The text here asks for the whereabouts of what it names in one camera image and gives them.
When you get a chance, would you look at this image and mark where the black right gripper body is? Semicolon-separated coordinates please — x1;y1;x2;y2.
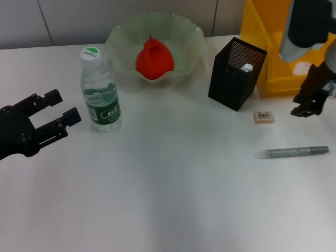
298;60;335;106

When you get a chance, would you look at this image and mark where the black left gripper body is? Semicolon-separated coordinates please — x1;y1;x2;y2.
0;103;38;161

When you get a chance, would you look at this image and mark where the white paper ball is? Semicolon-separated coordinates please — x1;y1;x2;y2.
292;61;314;77

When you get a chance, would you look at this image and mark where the small beige eraser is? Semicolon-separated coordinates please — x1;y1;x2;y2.
253;111;277;124

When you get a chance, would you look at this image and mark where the clear plastic water bottle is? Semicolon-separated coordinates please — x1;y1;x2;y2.
80;46;123;133

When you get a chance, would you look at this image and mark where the orange fruit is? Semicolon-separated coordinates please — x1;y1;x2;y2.
135;36;175;81

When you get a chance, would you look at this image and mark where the silver marker pen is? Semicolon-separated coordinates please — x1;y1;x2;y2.
252;145;329;160

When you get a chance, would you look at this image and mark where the black mesh pen holder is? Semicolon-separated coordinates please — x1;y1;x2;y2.
208;36;268;113

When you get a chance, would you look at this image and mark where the green glass fruit bowl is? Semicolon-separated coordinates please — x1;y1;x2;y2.
105;12;208;85

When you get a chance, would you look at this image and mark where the yellow plastic storage bin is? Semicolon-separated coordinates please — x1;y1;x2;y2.
240;0;336;99

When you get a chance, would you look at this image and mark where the right gripper dark cable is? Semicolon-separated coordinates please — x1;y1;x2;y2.
321;79;336;100

